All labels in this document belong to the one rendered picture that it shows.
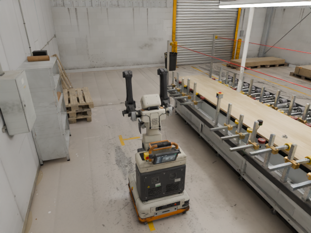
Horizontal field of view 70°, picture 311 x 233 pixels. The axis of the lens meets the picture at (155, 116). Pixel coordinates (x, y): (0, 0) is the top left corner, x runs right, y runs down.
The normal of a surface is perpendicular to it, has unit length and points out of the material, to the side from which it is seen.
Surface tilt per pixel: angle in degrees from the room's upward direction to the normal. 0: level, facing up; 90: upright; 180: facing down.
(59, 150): 90
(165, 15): 90
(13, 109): 90
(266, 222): 0
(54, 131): 90
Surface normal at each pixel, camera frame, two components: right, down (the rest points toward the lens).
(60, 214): 0.00, -0.91
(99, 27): 0.30, 0.40
